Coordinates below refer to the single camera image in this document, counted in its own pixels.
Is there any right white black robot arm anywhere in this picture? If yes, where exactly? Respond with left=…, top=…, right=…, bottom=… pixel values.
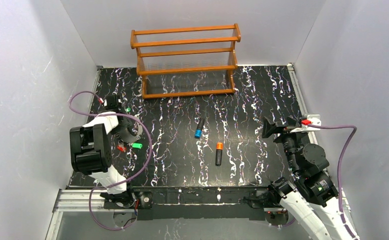
left=261, top=114, right=360, bottom=240

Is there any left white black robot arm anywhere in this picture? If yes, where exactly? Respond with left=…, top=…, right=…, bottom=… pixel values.
left=69, top=95, right=142, bottom=208

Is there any orange capped black marker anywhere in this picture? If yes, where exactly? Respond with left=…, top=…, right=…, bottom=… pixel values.
left=215, top=142, right=224, bottom=166

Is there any blue capped black marker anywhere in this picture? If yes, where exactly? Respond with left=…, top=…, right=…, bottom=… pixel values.
left=194, top=117, right=205, bottom=139

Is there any orange wooden shelf rack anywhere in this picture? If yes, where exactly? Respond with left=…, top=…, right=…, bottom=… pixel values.
left=130, top=23, right=242, bottom=99

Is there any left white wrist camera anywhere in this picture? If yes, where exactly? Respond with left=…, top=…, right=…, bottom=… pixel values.
left=98, top=96, right=113, bottom=108

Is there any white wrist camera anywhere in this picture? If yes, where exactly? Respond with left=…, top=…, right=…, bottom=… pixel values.
left=290, top=114, right=322, bottom=133
left=98, top=96, right=113, bottom=108

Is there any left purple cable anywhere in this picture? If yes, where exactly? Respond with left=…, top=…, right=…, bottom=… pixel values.
left=67, top=91, right=154, bottom=231

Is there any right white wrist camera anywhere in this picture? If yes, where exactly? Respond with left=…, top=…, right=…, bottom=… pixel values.
left=290, top=114, right=322, bottom=133

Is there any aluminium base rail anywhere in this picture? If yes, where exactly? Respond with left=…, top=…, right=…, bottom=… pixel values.
left=45, top=189, right=135, bottom=240

